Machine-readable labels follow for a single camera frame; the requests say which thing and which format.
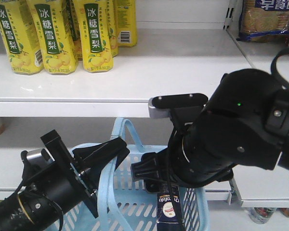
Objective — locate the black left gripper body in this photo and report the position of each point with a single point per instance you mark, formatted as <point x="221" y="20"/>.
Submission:
<point x="78" y="178"/>

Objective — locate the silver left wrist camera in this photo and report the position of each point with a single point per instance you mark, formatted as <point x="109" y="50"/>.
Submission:
<point x="39" y="158"/>

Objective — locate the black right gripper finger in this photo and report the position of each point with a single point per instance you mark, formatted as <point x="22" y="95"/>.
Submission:
<point x="153" y="170"/>

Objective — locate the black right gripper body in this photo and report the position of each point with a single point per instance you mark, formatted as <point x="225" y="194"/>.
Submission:
<point x="245" y="122"/>

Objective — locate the white supermarket shelf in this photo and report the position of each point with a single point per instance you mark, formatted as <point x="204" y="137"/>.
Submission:
<point x="184" y="46"/>

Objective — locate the yellow pear drink bottle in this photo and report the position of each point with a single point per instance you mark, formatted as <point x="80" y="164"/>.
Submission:
<point x="55" y="39"/>
<point x="96" y="49"/>
<point x="20" y="37"/>
<point x="125" y="12"/>

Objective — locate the dark blue cookie box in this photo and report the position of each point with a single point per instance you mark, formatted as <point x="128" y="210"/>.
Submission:
<point x="166" y="216"/>

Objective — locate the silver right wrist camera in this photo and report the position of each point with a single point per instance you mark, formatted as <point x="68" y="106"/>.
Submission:
<point x="186" y="106"/>

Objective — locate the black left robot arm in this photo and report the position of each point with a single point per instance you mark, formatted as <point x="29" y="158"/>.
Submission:
<point x="55" y="180"/>

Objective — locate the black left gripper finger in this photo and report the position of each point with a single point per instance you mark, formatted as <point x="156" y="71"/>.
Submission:
<point x="91" y="160"/>

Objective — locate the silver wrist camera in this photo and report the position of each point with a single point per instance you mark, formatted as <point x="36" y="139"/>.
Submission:
<point x="186" y="106"/>
<point x="39" y="158"/>

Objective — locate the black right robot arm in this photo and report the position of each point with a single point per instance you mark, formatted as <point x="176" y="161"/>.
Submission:
<point x="244" y="122"/>

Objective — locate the blue breakfast biscuit bag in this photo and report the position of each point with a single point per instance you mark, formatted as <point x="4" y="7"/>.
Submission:
<point x="263" y="20"/>

